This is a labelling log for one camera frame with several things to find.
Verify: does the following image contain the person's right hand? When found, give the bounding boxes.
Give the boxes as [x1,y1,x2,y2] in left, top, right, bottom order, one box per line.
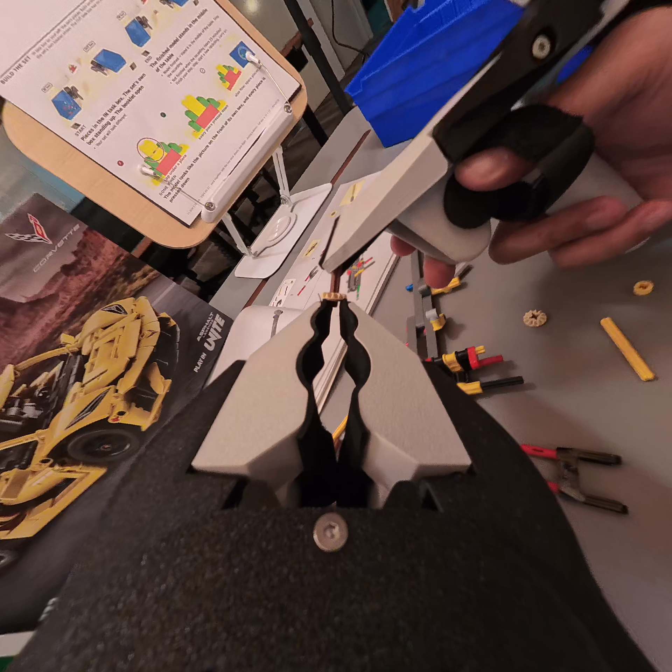
[391,0,672,288]

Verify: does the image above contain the wooden board document stand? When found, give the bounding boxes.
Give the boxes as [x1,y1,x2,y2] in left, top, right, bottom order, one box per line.
[0,0,335,280]

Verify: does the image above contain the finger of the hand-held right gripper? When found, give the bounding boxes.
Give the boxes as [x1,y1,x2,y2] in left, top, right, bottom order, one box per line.
[319,51,519,275]

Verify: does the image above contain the long grey lego beam assembly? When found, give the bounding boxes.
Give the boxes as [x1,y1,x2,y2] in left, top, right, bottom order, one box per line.
[403,246,526,398]

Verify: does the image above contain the open lego instruction booklet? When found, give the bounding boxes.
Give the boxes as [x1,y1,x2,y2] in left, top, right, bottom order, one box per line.
[209,180,403,417]

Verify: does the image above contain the printed instruction sheet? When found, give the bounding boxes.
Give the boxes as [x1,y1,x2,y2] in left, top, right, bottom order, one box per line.
[0,0,301,230]

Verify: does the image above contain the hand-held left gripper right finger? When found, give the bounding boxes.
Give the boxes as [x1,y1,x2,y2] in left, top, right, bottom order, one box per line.
[336,302,472,507]

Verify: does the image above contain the lego box yellow car picture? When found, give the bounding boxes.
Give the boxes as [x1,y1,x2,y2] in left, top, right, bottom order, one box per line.
[0,191,235,653]

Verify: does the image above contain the blue plastic bin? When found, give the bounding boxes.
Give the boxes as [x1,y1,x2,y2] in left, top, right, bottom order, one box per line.
[343,0,595,149]

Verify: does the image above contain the short yellow lego axle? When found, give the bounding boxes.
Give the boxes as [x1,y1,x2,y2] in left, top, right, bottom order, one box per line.
[600,316,656,383]

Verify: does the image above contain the black lego fork red pins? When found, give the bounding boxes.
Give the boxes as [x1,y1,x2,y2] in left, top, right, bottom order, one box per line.
[519,443,630,516]

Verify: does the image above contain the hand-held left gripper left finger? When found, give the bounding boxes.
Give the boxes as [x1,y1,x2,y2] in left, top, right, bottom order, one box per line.
[191,302,337,507]

